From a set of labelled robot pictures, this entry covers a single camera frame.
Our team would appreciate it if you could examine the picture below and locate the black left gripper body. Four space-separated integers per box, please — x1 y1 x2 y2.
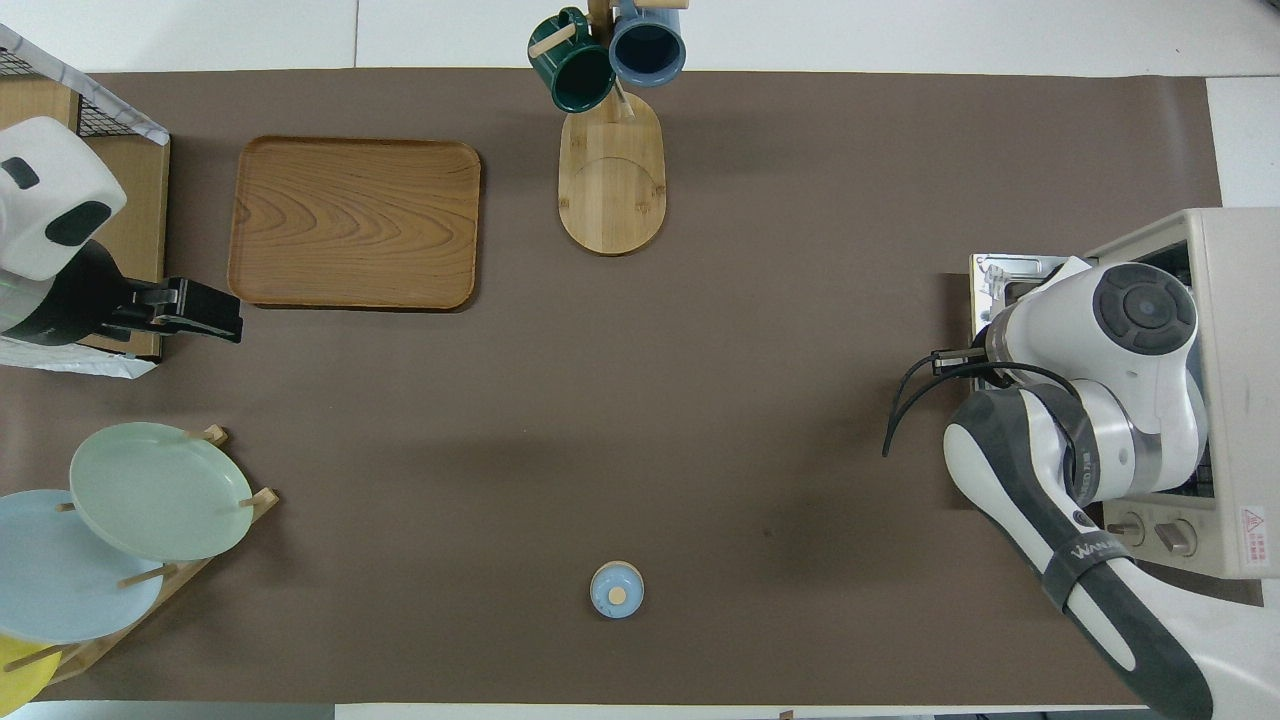
5 240 136 347

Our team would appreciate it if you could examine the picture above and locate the beige toaster oven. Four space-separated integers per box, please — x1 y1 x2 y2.
1085 208 1280 581

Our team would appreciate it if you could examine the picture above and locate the wooden stepped shelf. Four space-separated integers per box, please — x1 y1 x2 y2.
0 75 171 361

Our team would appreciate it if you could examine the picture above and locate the pale green plate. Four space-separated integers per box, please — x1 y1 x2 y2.
68 421 255 563

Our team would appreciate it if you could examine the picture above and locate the rectangular wooden tray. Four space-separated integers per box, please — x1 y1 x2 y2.
227 136 483 312

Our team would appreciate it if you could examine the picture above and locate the wooden plate rack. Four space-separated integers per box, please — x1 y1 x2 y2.
45 425 280 686

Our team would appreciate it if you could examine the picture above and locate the pale blue racked plate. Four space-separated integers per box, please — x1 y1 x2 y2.
0 488 166 646

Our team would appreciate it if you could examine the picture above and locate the yellow plate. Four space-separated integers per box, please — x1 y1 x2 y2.
0 635 61 717

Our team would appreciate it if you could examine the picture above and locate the brown table mat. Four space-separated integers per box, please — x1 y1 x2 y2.
0 68 1271 706

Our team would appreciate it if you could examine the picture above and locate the wooden mug tree stand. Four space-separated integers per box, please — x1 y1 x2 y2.
528 0 691 257

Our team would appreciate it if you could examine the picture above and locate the dark green mug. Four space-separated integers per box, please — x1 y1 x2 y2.
527 8 617 113

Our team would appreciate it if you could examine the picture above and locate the blue mug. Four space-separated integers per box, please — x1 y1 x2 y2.
608 0 688 88

